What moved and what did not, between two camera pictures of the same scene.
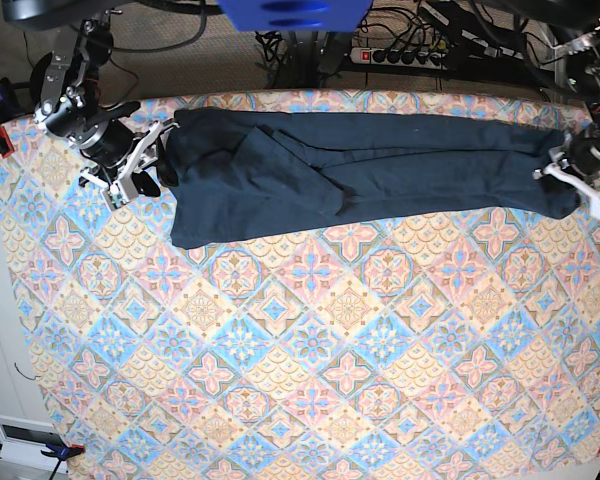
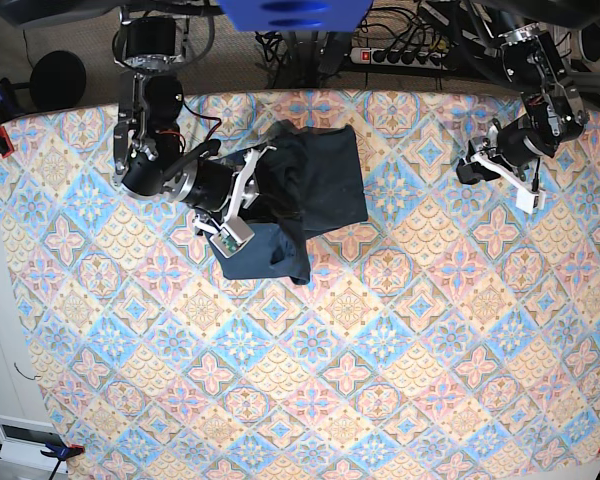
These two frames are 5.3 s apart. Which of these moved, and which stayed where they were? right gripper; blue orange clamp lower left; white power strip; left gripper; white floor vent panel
Moved: right gripper; left gripper
Stayed: blue orange clamp lower left; white power strip; white floor vent panel
